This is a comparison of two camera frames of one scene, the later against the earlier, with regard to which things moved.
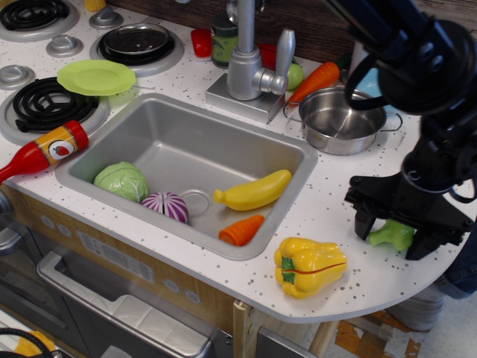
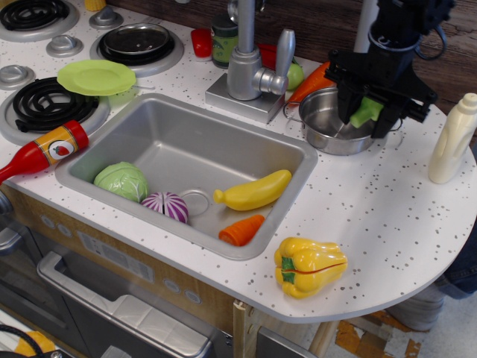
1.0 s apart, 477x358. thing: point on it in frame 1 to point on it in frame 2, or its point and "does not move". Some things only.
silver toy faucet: x=247 y=89 does not move
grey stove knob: x=64 y=46 does not move
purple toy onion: x=168 y=203 does not move
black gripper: x=393 y=198 to x=387 y=75
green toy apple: x=295 y=75 does not move
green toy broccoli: x=396 y=233 to x=369 y=110
